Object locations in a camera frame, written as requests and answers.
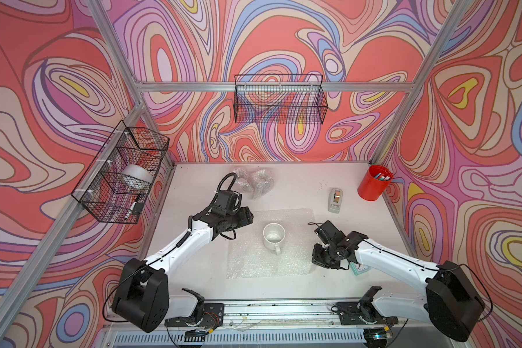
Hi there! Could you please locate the bubble wrap sheet stack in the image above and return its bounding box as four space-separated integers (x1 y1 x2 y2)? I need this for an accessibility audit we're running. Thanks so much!
226 209 318 279

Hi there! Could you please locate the bubble wrap sheet around mug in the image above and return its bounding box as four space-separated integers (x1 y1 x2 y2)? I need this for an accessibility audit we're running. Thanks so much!
233 168 255 194

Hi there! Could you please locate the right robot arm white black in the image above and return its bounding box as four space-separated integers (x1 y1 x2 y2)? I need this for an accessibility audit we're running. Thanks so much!
312 235 486 342

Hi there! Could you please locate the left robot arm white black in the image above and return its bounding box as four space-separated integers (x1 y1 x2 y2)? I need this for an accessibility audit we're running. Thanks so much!
111 207 254 333

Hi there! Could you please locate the small green alarm clock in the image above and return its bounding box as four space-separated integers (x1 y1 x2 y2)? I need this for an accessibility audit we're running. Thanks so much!
349 262 371 276

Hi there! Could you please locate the red pen holder cup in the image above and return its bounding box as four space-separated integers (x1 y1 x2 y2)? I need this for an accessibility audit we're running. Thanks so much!
358 165 394 202

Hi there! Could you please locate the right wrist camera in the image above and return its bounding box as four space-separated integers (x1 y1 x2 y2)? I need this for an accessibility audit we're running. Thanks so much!
314 220 346 245

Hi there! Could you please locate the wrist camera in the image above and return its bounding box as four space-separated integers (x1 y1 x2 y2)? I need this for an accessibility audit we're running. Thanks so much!
314 220 346 245
211 190 242 216

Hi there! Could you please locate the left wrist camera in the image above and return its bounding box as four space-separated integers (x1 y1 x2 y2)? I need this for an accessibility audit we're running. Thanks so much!
211 190 242 216

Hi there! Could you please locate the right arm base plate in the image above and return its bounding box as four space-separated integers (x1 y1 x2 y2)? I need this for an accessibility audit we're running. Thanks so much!
331 302 399 326

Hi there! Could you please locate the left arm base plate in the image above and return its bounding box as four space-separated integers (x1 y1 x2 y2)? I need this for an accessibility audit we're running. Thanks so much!
166 302 225 329

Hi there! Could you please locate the black wire basket back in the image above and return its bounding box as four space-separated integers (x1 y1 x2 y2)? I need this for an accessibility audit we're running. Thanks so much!
233 72 329 126

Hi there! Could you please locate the black wire basket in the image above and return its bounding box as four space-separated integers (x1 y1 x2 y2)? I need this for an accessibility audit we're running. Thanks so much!
233 72 329 126
71 121 170 225

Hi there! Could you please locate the black wire basket left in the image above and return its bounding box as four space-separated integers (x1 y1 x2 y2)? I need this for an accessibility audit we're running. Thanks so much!
71 121 170 225

